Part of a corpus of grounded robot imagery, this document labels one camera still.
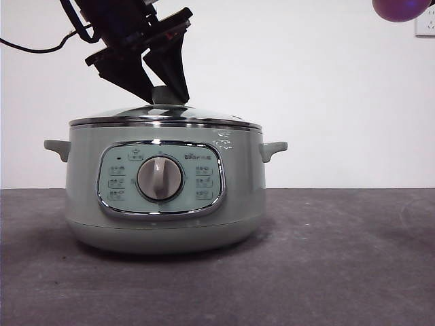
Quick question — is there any glass lid with green knob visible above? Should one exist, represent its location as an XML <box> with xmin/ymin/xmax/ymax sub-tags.
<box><xmin>69</xmin><ymin>84</ymin><xmax>263</xmax><ymax>132</ymax></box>

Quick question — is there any white wall socket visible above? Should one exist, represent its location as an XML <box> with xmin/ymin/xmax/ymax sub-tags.
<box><xmin>414</xmin><ymin>8</ymin><xmax>435</xmax><ymax>37</ymax></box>

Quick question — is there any black cable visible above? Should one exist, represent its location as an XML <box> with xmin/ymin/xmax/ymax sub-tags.
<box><xmin>0</xmin><ymin>29</ymin><xmax>82</xmax><ymax>54</ymax></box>

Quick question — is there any pale green electric pot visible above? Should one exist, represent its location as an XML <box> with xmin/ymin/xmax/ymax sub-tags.
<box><xmin>43</xmin><ymin>118</ymin><xmax>289</xmax><ymax>255</ymax></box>

